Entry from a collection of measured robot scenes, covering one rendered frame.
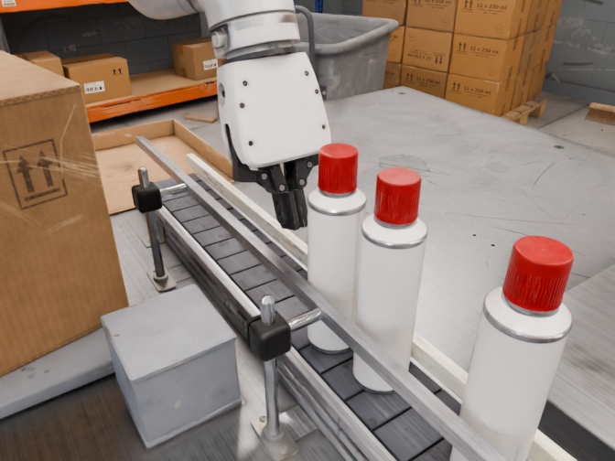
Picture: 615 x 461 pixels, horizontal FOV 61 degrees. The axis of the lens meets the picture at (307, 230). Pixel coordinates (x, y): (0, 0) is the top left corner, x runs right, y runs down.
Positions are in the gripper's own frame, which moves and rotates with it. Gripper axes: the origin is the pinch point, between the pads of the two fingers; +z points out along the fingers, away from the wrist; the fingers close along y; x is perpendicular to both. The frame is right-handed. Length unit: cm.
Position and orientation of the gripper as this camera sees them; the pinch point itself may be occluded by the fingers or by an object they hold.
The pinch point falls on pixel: (290, 209)
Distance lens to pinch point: 54.2
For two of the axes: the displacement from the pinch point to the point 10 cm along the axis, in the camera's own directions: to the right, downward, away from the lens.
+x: -5.2, -1.0, 8.5
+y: 8.3, -2.8, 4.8
